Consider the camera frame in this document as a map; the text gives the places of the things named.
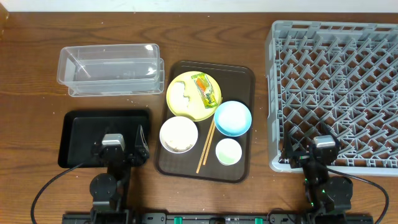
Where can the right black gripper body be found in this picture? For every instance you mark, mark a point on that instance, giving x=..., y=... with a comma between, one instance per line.
x=304, y=157

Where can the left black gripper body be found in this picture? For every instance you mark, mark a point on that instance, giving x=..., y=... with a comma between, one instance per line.
x=130, y=152

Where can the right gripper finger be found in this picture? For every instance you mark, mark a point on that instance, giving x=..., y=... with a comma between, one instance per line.
x=287, y=150
x=330, y=130

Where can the white rice bowl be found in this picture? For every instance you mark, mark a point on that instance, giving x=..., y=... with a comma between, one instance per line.
x=178, y=134

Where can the small white green cup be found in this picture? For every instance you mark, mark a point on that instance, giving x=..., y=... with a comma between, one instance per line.
x=228, y=151

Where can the white napkin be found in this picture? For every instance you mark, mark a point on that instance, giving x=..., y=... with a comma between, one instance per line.
x=177, y=95

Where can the light blue bowl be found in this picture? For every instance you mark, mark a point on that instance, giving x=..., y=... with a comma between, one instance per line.
x=233, y=118

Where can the yellow round plate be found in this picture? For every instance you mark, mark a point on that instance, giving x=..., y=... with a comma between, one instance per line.
x=196, y=110

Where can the wooden chopstick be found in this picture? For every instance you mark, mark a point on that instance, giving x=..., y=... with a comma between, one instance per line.
x=209, y=140
x=201, y=158

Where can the green yellow snack wrapper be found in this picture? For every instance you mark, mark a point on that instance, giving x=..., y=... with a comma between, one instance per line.
x=205, y=90

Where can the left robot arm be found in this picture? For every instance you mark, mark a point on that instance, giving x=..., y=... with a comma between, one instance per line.
x=110, y=189

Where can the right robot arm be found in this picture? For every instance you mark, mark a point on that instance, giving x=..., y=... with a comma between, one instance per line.
x=329, y=196

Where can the black food waste tray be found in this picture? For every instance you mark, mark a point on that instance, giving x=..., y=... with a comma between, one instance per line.
x=82, y=128

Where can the grey dishwasher rack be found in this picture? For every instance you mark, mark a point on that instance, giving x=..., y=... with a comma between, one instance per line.
x=341, y=74

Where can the clear plastic waste bin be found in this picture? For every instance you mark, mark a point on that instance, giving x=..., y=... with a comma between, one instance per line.
x=111, y=70

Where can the brown plastic serving tray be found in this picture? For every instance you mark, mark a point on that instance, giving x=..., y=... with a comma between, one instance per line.
x=237, y=84

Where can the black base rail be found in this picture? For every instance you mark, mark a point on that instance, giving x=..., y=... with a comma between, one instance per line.
x=162, y=218

